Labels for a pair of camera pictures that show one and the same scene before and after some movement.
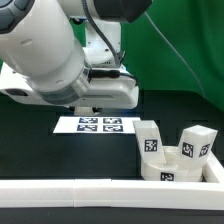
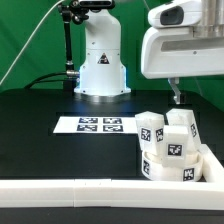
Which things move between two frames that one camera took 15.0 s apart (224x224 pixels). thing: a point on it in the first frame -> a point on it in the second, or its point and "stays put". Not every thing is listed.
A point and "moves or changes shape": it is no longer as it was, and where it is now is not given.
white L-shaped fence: x=124 y=193 stays put
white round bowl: x=174 y=168 moves or changes shape
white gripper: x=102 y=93 -> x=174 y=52
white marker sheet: x=95 y=124 stays put
